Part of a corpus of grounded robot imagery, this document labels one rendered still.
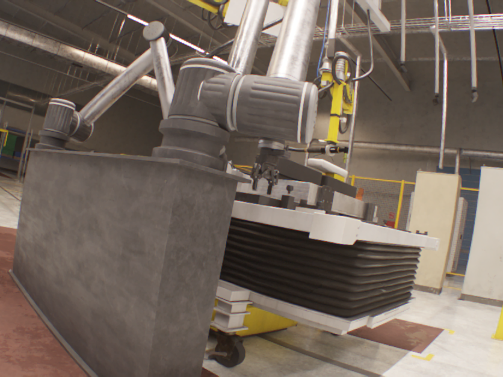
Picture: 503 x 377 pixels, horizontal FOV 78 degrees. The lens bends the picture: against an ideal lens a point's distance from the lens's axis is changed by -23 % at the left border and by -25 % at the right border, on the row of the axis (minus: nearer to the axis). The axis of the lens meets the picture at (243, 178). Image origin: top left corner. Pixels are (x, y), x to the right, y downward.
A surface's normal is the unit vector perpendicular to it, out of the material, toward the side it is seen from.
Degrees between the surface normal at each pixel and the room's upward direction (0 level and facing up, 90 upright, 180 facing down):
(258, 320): 90
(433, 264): 90
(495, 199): 90
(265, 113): 116
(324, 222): 90
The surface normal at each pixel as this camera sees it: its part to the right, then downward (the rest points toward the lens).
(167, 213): -0.65, -0.19
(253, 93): -0.18, -0.16
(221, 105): -0.26, 0.33
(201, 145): 0.43, 0.01
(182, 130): -0.26, 0.82
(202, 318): 0.73, 0.09
